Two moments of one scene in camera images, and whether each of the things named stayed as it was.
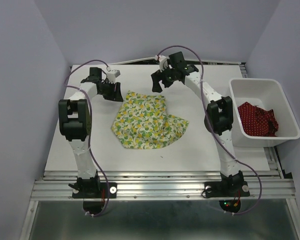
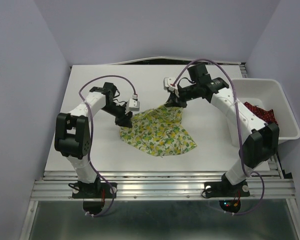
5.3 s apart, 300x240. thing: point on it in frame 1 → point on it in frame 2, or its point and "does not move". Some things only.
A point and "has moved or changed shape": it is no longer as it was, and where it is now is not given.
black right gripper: [156, 76] → [173, 100]
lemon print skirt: [142, 122] has moved or changed shape
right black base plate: [225, 189] does not move
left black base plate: [94, 190] does not move
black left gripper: [116, 95] → [124, 120]
